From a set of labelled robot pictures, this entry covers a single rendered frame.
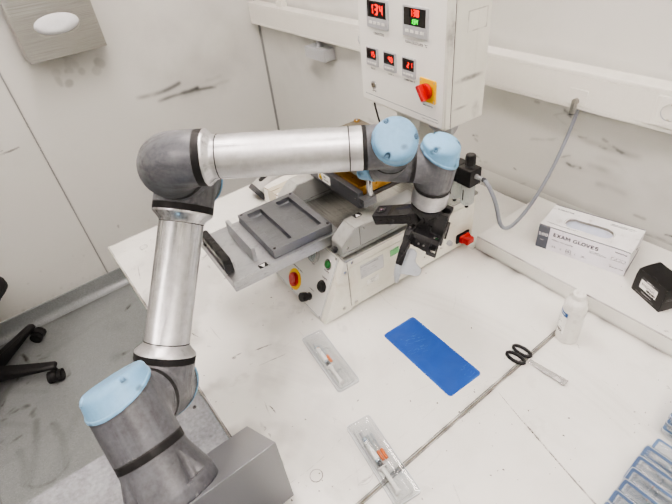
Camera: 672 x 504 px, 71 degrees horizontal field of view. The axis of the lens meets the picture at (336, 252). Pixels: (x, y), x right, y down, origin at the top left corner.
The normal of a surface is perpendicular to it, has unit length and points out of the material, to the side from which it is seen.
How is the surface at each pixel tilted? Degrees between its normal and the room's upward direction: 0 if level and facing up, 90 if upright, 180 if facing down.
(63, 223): 90
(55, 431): 0
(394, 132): 50
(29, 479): 0
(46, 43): 90
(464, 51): 90
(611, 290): 0
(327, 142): 45
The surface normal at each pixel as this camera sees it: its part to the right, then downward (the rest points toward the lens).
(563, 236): -0.67, 0.48
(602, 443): -0.10, -0.77
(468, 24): 0.56, 0.47
